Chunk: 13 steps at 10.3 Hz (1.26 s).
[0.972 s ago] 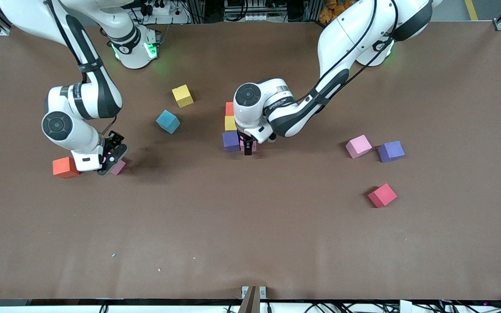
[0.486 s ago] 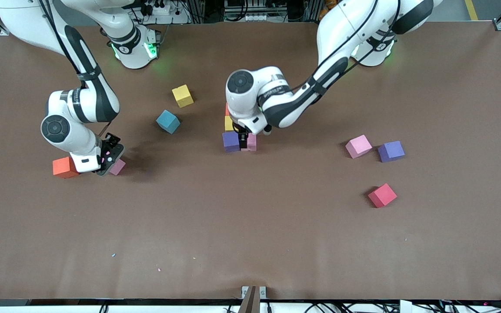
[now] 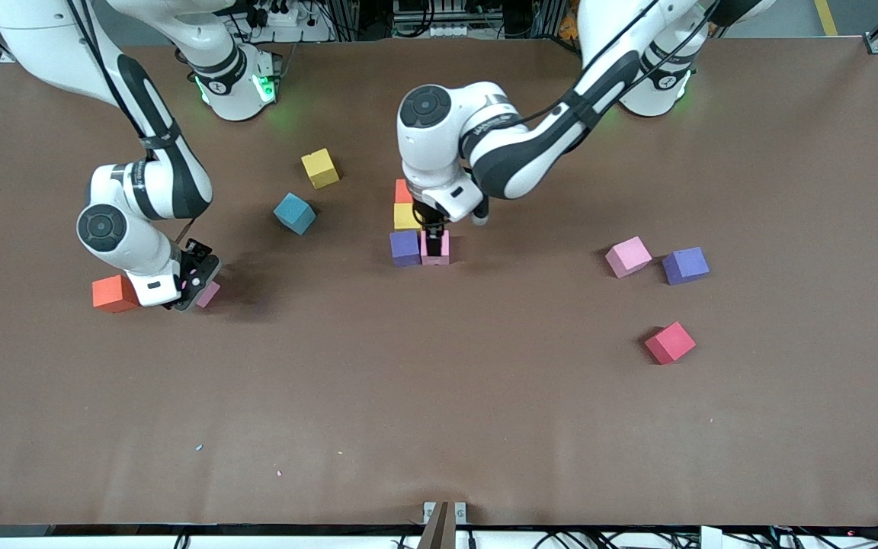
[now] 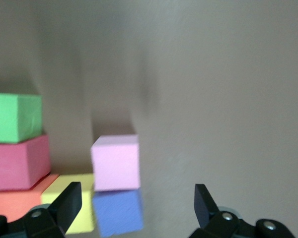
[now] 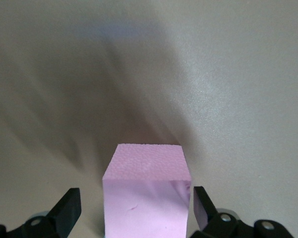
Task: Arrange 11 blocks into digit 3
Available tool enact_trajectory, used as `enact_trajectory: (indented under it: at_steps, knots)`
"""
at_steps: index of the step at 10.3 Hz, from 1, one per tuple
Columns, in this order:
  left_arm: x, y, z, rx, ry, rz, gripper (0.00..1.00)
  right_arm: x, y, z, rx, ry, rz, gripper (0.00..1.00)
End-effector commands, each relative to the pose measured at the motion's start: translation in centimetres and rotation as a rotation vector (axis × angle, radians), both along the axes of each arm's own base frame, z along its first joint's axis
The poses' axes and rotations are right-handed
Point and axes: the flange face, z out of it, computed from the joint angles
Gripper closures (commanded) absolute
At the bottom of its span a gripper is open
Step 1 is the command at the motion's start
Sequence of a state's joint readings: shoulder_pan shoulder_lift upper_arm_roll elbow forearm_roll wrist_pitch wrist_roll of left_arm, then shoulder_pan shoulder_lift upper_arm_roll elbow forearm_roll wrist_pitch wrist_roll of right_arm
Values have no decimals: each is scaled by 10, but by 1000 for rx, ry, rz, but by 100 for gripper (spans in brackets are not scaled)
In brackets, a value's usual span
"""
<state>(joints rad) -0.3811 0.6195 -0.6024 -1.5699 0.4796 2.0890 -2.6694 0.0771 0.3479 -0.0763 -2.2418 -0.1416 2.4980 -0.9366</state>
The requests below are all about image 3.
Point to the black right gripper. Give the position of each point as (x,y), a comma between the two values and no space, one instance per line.
(193,254)

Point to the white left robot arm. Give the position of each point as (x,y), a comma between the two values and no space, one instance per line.
(439,145)

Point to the white power strip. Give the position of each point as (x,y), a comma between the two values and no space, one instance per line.
(447,30)
(279,15)

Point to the pink foam cube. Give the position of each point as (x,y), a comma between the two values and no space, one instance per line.
(445,250)
(209,294)
(628,256)

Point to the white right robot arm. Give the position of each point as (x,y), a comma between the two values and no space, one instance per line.
(130,240)

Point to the red foam cube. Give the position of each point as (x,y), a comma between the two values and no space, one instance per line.
(670,342)

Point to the brown table mat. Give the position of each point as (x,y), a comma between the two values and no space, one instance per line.
(439,396)

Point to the orange foam cube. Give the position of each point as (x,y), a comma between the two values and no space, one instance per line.
(402,191)
(113,293)

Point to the yellow foam cube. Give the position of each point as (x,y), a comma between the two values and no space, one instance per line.
(321,168)
(405,216)

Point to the purple foam cube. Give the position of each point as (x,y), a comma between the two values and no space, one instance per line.
(405,248)
(686,265)

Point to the metal mount bracket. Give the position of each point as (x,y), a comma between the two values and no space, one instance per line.
(439,526)

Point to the teal foam cube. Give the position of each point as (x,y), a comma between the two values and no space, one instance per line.
(294,213)

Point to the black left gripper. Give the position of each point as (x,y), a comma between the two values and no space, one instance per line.
(431,219)

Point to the pile of orange objects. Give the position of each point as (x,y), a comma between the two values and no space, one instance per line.
(568,29)

